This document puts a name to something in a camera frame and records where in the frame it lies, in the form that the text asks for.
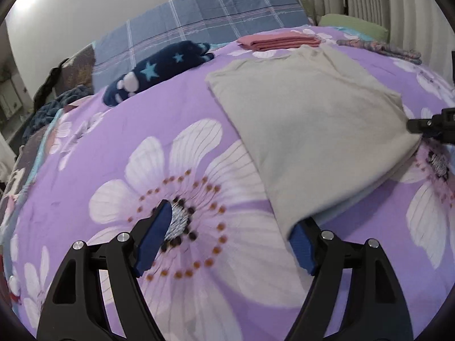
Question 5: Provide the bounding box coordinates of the dark teal fleece blanket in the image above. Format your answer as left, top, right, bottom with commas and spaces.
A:
23, 84, 95, 143

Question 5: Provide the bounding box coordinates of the folded pink cloth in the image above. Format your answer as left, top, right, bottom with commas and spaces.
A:
236, 32, 322, 52

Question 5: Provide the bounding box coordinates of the navy star fleece blanket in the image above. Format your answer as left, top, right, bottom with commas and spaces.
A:
103, 41, 216, 107

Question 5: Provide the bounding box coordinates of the dark floral quilt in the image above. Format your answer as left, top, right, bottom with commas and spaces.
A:
0, 44, 96, 306

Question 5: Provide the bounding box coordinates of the white shelf unit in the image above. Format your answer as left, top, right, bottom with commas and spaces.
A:
0, 60, 33, 144

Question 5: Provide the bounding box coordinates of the white pleated curtain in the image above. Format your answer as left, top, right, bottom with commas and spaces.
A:
295, 0, 455, 86

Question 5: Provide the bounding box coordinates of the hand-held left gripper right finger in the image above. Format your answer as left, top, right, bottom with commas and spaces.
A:
284, 216, 415, 341

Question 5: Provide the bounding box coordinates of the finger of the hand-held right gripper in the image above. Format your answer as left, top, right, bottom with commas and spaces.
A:
406, 114, 441, 140

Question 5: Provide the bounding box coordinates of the black cloth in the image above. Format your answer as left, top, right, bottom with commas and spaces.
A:
34, 57, 70, 111

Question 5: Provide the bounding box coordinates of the patterned multicolour cloth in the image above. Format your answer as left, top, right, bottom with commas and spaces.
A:
336, 39, 423, 65

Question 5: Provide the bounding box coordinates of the purple floral bedsheet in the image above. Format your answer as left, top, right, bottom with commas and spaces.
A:
0, 25, 455, 341

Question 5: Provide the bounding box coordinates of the beige t-shirt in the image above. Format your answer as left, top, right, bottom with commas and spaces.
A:
205, 44, 423, 240

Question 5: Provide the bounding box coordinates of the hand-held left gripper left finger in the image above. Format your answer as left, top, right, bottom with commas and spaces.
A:
36, 199, 173, 341

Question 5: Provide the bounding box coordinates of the green pillow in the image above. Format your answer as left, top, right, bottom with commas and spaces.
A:
316, 13, 390, 41

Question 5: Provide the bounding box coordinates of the blue plaid pillow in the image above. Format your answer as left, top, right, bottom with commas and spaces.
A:
92, 0, 313, 93

